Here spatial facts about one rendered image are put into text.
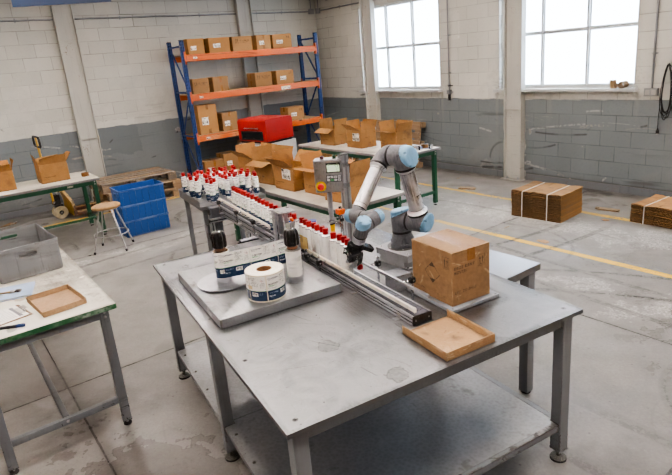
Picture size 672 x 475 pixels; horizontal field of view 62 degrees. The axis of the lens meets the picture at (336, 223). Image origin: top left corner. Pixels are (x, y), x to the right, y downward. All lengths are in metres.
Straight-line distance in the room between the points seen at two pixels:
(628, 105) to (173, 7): 7.48
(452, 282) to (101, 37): 8.60
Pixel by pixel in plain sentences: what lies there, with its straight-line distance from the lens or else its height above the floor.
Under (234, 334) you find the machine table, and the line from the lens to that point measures 2.69.
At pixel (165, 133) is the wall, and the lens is 10.69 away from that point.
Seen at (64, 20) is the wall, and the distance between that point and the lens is 10.26.
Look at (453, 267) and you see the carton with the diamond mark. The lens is 2.65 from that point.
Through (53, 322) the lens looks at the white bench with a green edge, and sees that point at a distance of 3.38.
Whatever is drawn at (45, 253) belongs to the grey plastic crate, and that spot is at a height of 0.93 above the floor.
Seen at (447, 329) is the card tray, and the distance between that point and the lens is 2.56.
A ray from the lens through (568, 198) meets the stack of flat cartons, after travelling 6.92.
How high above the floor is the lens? 2.03
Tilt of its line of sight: 17 degrees down
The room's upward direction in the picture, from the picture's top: 5 degrees counter-clockwise
